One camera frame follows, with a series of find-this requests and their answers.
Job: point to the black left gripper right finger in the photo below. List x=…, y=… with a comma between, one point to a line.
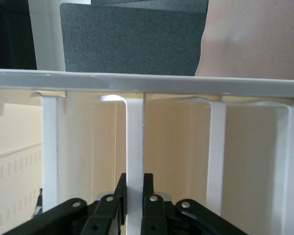
x=154, y=215

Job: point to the small black blue component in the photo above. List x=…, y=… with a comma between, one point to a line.
x=38, y=205

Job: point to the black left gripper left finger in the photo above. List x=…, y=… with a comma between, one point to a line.
x=107, y=215

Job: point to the white drawer cabinet shell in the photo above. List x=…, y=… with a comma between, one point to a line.
x=147, y=82

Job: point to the grey felt partition panel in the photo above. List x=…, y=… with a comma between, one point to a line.
x=132, y=39

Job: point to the white curved plastic clamp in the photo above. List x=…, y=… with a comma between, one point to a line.
x=134, y=137

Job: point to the white upright post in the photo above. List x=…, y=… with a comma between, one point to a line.
x=47, y=36

